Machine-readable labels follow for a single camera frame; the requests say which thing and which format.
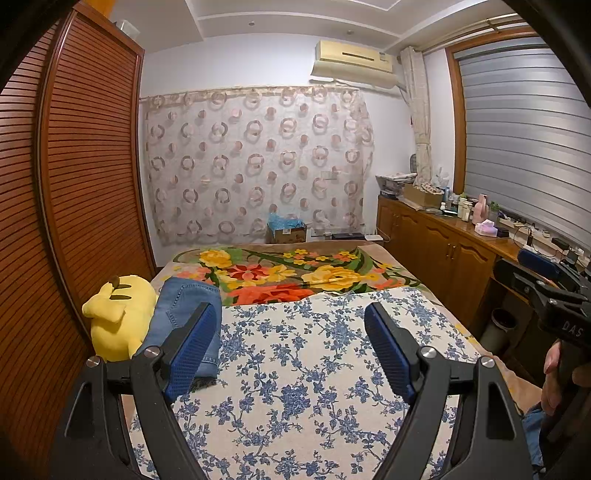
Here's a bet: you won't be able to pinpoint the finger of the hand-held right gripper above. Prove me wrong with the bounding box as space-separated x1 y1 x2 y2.
493 257 556 302
516 248 579 283

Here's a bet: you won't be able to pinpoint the person's blue jeans leg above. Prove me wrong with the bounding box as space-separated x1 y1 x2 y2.
522 402 556 470

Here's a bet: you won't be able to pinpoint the blue denim pants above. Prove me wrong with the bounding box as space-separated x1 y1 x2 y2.
142 276 223 377

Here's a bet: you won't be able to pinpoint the person's right hand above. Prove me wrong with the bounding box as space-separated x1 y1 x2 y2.
539 343 572 415

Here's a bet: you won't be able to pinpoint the grey window blind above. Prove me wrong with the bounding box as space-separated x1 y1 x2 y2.
456 34 591 246

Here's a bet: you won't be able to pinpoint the stack of newspapers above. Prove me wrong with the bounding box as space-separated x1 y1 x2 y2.
375 173 419 200

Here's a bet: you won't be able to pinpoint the bed with beige mattress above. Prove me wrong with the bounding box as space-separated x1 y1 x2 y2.
115 244 546 480

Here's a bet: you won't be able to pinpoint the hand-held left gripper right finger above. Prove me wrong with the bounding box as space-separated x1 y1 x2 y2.
364 302 536 480

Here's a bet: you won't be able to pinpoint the wooden sideboard cabinet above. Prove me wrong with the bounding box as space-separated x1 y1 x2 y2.
375 194 591 385

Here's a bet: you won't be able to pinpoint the grey trash bin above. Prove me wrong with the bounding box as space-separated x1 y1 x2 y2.
490 307 518 350

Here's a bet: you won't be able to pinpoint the cream wall air conditioner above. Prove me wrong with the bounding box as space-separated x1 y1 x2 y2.
310 40 399 89

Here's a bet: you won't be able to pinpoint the circle-patterned sheer curtain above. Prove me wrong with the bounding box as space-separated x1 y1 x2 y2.
140 87 376 248

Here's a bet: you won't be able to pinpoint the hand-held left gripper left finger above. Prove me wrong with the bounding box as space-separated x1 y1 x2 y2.
48 301 223 480

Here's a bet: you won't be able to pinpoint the colourful flower blanket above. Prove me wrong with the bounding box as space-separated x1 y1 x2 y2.
159 244 424 308

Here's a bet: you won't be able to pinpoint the open flat cardboard box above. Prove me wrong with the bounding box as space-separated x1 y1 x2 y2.
403 182 445 209

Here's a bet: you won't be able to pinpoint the yellow plush toy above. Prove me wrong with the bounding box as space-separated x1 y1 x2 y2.
82 273 158 363

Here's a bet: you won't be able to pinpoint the blue floral bedsheet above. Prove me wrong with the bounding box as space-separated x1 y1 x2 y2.
128 287 482 480

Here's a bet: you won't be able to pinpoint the pink tissue box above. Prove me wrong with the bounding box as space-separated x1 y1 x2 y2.
475 220 509 239

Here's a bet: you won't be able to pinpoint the cluster of toiletry bottles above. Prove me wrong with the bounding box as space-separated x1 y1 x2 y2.
441 185 474 220

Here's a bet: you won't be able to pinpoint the cardboard box with blue filling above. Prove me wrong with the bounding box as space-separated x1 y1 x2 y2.
266 215 308 246

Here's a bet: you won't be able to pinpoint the beige tied curtain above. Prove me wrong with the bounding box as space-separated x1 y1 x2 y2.
399 45 435 186

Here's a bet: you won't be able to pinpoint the wooden louvered wardrobe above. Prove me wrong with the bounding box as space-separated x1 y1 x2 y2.
0 9 158 480

